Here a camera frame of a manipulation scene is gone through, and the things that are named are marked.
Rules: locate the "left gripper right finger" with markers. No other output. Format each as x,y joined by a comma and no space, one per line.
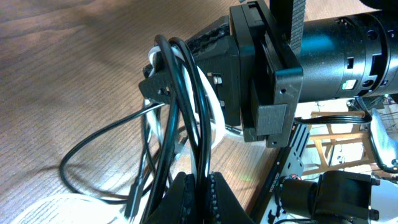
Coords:
223,206

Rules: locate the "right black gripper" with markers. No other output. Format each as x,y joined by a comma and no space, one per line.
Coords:
264,77

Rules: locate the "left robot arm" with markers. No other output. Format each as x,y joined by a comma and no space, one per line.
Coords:
337,197

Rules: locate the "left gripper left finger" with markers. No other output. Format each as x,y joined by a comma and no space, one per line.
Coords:
178,205

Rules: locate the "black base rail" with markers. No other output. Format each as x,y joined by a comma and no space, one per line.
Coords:
288,163

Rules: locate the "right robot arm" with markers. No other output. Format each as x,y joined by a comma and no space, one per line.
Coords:
342,57

